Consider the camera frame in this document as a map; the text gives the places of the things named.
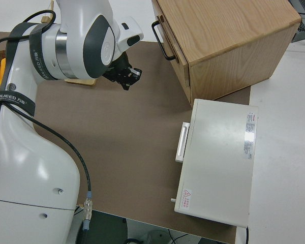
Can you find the white toaster oven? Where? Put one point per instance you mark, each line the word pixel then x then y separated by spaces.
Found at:
pixel 218 157

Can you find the wooden mug tree stand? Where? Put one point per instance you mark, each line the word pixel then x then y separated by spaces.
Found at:
pixel 81 81

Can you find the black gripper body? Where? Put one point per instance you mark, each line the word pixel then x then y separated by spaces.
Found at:
pixel 118 73

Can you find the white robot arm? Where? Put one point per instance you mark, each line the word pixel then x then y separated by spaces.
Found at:
pixel 28 165

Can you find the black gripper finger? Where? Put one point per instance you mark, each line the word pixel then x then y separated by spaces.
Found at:
pixel 137 73
pixel 125 87

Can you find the light wooden drawer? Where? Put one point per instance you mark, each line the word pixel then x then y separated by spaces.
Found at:
pixel 161 34

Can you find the brown table mat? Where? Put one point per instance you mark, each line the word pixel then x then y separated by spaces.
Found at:
pixel 117 139

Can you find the light wooden cabinet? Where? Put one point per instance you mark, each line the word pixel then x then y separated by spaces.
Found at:
pixel 231 38

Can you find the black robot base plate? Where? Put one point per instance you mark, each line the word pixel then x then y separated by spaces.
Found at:
pixel 109 228

